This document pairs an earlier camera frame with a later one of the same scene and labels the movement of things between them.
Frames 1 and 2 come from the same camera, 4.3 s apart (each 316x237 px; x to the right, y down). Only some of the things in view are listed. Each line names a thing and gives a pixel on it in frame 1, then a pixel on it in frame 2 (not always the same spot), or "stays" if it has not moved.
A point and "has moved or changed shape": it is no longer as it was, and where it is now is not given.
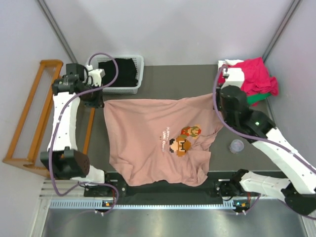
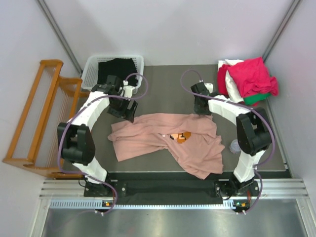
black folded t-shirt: [127, 74] stays
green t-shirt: [255, 98] stays
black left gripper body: [94, 101] to [124, 112]
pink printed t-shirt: [163, 140] has moved or changed shape
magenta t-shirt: [256, 79] stays
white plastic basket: [138, 62] stays
